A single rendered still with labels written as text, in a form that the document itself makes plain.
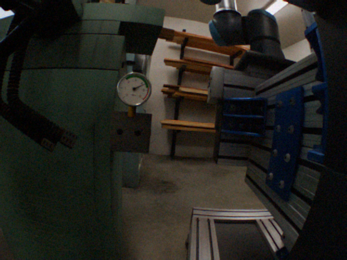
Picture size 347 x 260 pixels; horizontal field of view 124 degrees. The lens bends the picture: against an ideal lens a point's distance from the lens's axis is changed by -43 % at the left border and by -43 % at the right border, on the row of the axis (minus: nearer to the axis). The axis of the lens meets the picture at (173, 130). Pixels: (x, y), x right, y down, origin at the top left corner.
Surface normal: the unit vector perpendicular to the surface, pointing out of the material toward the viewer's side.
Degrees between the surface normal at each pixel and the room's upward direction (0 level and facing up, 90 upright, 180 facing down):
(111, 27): 90
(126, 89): 90
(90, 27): 90
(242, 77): 90
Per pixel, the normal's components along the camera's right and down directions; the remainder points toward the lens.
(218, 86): -0.13, 0.04
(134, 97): 0.26, 0.07
